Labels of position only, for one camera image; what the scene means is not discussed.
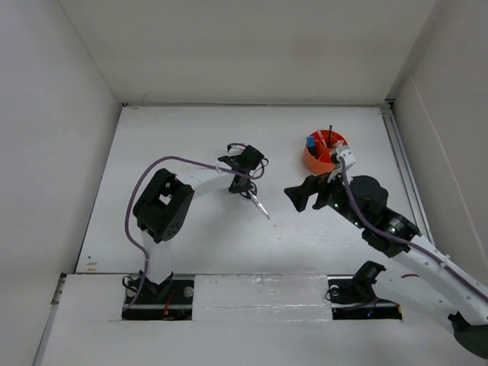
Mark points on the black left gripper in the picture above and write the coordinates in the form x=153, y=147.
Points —
x=239, y=189

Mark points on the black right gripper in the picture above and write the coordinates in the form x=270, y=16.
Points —
x=300, y=194

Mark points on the black handled scissors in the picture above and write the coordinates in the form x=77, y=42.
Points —
x=251, y=195

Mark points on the blue cap black highlighter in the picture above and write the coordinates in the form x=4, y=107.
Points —
x=311, y=145

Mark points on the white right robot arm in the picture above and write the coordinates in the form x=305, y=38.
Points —
x=455, y=300

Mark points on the orange round desk organizer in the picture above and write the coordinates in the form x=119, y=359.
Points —
x=322, y=163

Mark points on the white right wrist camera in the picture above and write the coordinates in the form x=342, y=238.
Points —
x=342, y=156

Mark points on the aluminium rail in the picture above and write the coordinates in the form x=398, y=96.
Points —
x=406, y=173

